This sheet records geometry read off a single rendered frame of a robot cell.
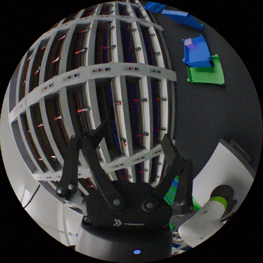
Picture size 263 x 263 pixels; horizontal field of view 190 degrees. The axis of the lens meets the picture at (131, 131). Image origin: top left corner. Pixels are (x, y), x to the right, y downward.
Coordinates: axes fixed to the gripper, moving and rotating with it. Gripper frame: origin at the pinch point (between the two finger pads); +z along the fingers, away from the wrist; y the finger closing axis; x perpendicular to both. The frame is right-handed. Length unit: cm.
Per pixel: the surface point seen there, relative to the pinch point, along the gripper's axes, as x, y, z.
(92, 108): -5.4, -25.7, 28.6
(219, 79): 39, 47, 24
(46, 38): 66, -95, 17
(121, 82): 11.9, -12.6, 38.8
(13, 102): 6, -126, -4
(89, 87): 7.0, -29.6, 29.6
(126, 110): -5.4, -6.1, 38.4
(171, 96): 13, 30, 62
